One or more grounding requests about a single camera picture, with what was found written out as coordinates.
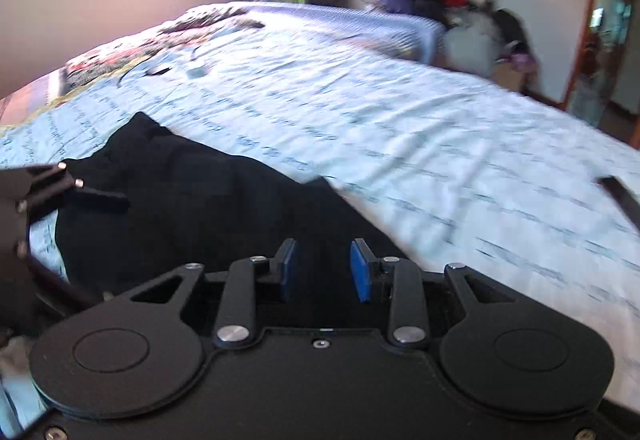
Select wooden door frame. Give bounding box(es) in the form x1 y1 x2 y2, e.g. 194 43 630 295
562 0 607 111

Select black pants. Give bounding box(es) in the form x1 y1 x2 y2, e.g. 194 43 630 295
54 112 416 305

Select bed with light blue sheet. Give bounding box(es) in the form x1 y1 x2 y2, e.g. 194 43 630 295
0 2 640 426

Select cardboard box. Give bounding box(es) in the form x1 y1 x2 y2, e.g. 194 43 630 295
494 60 527 94

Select blue striped blanket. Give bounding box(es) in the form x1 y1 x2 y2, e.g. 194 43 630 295
239 2 447 66

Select purple cloth item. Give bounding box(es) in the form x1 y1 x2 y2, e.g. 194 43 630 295
506 50 540 72

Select grey cloth bundle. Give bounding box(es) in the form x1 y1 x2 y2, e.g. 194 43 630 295
444 14 502 76

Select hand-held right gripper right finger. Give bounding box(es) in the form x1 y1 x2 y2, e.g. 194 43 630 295
350 239 518 349

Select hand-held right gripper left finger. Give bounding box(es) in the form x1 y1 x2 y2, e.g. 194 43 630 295
102 238 299 349

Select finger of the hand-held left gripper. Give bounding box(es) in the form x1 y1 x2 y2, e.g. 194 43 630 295
20 162 132 223
25 256 103 315

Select floral quilt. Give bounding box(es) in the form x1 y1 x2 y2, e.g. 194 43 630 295
64 4 267 88

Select black bag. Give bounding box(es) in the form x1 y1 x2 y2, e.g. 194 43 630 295
492 8 532 61

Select black smartphone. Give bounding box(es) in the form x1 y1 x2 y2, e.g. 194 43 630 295
596 175 640 225

